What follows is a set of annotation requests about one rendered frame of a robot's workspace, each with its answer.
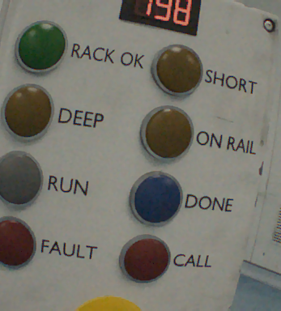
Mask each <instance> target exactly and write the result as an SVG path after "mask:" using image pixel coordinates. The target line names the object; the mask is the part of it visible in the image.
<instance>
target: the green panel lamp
mask: <svg viewBox="0 0 281 311"><path fill-rule="evenodd" d="M65 46H66V42H65V37H64V35H63V34H62V31H60V29H59V28H57V27H56V26H55V25H52V24H51V23H38V24H35V25H33V26H31V27H30V28H28V29H27V30H26V32H25V33H24V34H23V35H22V36H21V38H20V40H19V56H20V58H21V59H20V60H22V62H23V63H24V65H26V66H27V67H29V68H31V69H34V70H45V69H48V68H50V67H51V66H53V65H54V64H56V63H58V61H59V60H60V58H61V57H62V55H63V53H64V50H65Z"/></svg>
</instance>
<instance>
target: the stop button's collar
mask: <svg viewBox="0 0 281 311"><path fill-rule="evenodd" d="M75 311H142V310H141V309H140V308H139V307H138V306H137V305H136V304H134V302H132V301H129V300H128V299H126V298H122V297H119V296H100V297H96V298H94V299H90V300H88V301H87V302H84V303H83V304H81V305H80V306H79V307H78V308H77V309H76V310H75Z"/></svg>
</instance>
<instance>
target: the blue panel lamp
mask: <svg viewBox="0 0 281 311"><path fill-rule="evenodd" d="M180 199H181V192H180V189H179V188H178V186H177V183H176V182H175V181H174V180H173V179H172V178H170V177H167V176H164V175H155V176H151V177H148V178H147V179H145V180H144V181H143V182H142V183H141V184H140V185H139V187H138V188H137V190H136V191H135V195H134V207H135V210H136V211H137V212H138V214H139V216H140V217H141V218H142V219H145V220H146V221H147V222H150V223H161V222H164V221H166V220H167V219H169V218H170V217H172V216H174V215H175V213H176V212H177V210H178V207H179V204H180Z"/></svg>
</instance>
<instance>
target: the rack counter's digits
mask: <svg viewBox="0 0 281 311"><path fill-rule="evenodd" d="M193 4H194V2H193V0H134V6H133V10H132V13H131V14H132V15H138V16H142V17H145V18H151V19H156V20H159V21H166V22H169V23H174V24H177V25H181V26H185V27H189V25H190V21H191V20H190V17H191V14H192V6H193Z"/></svg>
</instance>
